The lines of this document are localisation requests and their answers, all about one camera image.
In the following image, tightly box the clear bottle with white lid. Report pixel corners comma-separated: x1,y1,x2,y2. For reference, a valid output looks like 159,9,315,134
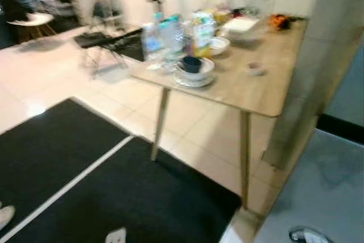
259,0,277,19

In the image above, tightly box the wide white bowl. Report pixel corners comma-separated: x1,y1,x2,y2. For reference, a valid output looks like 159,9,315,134
175,58,216,82

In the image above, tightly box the mango juice carton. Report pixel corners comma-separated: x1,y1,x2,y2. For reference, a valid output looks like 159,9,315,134
192,11,216,57

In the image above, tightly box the black topped metal stand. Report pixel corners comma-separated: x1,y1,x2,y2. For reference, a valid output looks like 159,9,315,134
74,27,144,77

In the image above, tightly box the white chair with wooden legs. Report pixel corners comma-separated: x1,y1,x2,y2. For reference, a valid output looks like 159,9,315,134
8,12,57,42

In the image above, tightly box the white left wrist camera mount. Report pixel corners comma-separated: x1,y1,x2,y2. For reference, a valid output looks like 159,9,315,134
105,227,127,243

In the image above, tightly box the white square lidded container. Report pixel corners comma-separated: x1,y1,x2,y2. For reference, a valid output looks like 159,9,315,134
222,17,260,42

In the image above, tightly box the orange and black device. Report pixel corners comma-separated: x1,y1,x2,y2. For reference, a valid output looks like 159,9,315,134
269,14,292,31

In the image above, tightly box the white shoe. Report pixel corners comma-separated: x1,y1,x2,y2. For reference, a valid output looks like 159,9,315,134
0,203,15,230

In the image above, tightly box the dark blue mug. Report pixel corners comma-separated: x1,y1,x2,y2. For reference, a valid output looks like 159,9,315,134
181,56,203,74

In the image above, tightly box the tiny white dish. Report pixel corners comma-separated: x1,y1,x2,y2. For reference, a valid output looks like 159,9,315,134
248,62,266,76

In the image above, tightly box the light wooden table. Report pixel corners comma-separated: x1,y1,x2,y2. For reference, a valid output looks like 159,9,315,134
131,18,308,209

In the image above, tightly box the small white bowl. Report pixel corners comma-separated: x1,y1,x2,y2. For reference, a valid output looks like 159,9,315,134
209,37,231,56

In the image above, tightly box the black floor mat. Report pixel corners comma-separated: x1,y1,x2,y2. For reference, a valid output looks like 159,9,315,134
0,98,131,233
6,137,242,243

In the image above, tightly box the silver fridge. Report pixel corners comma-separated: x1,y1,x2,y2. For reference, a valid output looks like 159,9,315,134
253,43,364,243

